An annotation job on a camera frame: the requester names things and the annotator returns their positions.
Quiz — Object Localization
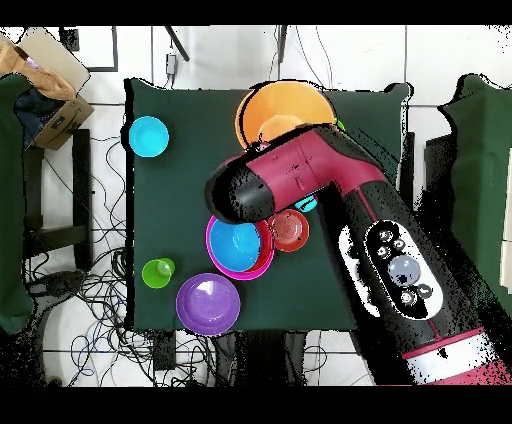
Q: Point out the black square frame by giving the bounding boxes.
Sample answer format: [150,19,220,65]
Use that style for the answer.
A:
[59,25,119,73]

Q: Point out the purple bowl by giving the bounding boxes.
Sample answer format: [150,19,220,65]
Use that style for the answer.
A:
[175,272,242,336]

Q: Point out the black stool frame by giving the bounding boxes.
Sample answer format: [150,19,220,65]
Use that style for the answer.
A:
[23,128,94,273]

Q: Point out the brown cloth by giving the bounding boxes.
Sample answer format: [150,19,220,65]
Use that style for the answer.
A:
[0,39,77,101]

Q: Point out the blue cup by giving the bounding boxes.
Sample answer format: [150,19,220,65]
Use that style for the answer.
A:
[294,195,319,213]

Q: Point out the dark green hanging cloth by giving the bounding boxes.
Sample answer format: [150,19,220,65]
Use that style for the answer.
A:
[437,73,512,317]
[0,73,35,335]

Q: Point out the large orange bowl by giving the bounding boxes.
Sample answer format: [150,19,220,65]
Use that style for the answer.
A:
[234,79,337,150]

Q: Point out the small red bowl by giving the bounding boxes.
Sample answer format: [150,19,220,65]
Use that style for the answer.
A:
[266,208,311,254]

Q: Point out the large pink bowl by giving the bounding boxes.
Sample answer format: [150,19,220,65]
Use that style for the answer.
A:
[205,214,276,281]

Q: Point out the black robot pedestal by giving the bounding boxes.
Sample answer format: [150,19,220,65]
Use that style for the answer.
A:
[213,330,309,387]

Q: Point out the black side furniture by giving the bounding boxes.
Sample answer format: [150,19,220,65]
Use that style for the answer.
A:
[423,133,457,225]

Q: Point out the cardboard box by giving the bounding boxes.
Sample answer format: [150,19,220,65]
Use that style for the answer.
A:
[0,26,96,152]

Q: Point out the medium blue bowl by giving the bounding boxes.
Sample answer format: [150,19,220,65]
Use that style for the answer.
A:
[208,219,262,273]

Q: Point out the small light blue bowl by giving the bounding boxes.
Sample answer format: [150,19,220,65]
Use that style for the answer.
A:
[128,115,170,158]

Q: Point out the dark green table cloth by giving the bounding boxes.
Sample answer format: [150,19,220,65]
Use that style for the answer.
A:
[123,77,413,333]

